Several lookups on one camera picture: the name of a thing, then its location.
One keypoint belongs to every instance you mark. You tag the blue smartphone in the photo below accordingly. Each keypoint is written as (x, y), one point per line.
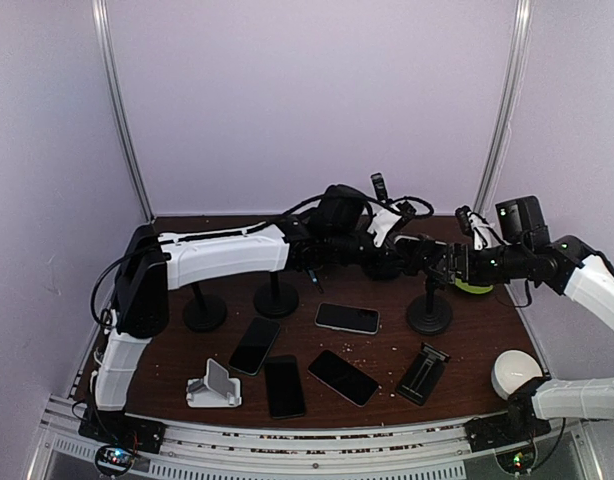
(283, 387)

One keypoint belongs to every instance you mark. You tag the pink smartphone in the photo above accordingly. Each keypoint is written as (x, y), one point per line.
(343, 378)

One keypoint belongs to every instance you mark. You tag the white folding phone stand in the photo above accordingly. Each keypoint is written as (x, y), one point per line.
(216, 389)

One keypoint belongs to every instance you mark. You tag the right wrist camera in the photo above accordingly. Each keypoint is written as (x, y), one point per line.
(476, 227)

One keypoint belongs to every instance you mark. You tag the grey smartphone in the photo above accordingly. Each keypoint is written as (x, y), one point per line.
(254, 346)

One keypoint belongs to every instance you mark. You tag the aluminium frame post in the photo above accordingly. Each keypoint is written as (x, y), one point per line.
(104, 37)
(511, 91)

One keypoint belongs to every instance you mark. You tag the black folding phone stand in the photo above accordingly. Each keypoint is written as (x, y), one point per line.
(422, 376)

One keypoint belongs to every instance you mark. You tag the silver smartphone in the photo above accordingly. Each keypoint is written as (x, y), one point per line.
(419, 253)

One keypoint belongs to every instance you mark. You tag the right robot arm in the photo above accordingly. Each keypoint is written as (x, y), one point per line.
(573, 270)

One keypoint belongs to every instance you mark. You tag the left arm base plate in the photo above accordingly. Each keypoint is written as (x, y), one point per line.
(131, 433)

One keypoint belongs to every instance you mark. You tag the white bowl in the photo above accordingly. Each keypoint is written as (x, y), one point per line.
(511, 370)

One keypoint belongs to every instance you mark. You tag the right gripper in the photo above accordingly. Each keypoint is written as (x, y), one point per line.
(454, 251)

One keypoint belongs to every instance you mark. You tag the left aluminium frame post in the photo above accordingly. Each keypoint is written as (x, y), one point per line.
(104, 37)

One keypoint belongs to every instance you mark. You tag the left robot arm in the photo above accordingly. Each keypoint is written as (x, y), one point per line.
(341, 226)

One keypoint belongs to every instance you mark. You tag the teal smartphone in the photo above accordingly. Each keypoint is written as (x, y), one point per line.
(315, 281)

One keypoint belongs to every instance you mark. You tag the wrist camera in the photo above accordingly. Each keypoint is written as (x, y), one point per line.
(387, 218)
(476, 227)

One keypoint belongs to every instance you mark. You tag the front aluminium rail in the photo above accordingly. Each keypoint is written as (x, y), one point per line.
(436, 450)

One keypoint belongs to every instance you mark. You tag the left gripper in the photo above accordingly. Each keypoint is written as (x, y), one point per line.
(388, 261)

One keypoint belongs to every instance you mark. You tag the black stand with pink phone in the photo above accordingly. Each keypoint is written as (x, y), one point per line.
(380, 188)

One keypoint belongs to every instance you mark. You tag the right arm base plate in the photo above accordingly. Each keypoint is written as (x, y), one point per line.
(497, 431)

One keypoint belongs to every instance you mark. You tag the right aluminium frame post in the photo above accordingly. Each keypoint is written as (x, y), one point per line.
(511, 91)

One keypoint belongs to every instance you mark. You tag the black gooseneck stand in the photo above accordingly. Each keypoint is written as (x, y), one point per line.
(204, 313)
(429, 314)

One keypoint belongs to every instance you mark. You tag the green plate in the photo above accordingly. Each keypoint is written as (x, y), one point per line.
(473, 289)

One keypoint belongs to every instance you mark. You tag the dark smartphone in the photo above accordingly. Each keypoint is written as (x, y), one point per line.
(348, 319)

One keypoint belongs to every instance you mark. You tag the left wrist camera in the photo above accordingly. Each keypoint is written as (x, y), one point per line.
(387, 218)

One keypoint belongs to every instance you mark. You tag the black stand with teal phone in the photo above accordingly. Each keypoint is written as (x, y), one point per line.
(276, 299)

